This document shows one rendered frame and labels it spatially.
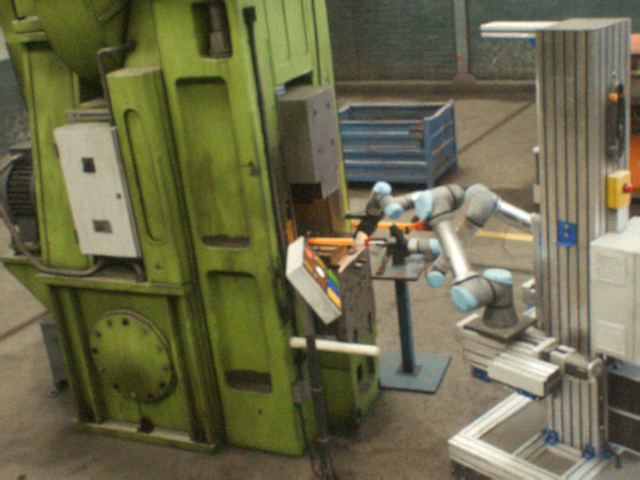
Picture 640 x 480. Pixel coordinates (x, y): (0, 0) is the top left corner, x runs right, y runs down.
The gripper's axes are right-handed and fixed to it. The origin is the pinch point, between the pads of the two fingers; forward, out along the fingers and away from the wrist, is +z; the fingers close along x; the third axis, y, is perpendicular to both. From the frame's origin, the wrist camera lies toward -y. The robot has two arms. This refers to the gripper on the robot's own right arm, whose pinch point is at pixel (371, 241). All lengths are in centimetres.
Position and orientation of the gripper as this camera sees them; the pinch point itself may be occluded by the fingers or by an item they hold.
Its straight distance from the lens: 417.4
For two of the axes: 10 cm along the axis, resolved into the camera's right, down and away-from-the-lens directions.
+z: -9.0, -0.3, 4.4
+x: 4.1, -3.7, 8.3
